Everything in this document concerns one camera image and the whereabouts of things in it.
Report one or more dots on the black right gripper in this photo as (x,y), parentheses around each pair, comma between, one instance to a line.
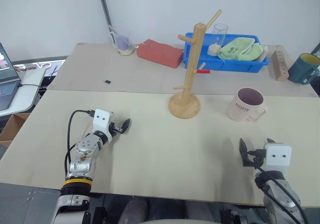
(258,156)

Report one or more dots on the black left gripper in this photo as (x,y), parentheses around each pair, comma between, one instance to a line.
(116,129)

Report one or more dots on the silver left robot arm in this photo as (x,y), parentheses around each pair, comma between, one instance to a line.
(83,149)

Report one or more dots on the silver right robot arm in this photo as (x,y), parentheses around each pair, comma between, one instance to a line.
(280,191)

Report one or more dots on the glass cup with purple insert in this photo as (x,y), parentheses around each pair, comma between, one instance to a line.
(123,44)

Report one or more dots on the wooden mug tree stand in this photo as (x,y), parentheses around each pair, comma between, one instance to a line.
(191,66)

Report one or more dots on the pink HOME mug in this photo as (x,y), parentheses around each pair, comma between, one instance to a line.
(241,107)

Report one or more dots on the small black object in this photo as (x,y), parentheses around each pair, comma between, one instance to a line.
(107,81)

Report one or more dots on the red brick-shaped sponge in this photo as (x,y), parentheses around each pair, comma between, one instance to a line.
(160,52)

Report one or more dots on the wooden block with holes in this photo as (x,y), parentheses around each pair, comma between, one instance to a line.
(279,66)

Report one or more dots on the blue plastic tray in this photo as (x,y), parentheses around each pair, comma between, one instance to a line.
(225,65)

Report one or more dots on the dark green mug yellow inside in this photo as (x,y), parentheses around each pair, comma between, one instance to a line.
(301,70)

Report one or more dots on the black pen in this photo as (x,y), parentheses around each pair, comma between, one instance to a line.
(53,72)

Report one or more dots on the red marker pen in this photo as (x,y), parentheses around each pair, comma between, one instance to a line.
(203,71)

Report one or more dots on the white cloth in tray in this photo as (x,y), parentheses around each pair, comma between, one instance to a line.
(263,54)

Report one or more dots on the green cloth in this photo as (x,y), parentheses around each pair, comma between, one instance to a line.
(237,50)

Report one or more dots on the white side table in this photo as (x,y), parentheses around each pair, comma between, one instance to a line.
(27,89)

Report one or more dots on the beige scrubber ball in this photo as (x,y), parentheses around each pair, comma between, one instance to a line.
(214,50)

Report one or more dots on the brown cardboard box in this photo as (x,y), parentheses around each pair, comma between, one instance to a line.
(13,129)

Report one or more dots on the clear drinking glass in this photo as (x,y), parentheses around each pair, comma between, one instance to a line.
(220,34)

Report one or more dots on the grey metal pole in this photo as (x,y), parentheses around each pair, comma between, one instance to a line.
(105,6)

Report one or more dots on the grey laptop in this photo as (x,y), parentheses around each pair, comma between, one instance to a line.
(6,84)

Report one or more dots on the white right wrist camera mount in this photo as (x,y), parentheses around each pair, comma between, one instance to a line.
(278,156)

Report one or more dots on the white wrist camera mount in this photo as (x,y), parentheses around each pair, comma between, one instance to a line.
(100,122)
(278,156)

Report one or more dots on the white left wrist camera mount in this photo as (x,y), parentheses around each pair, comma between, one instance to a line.
(100,122)

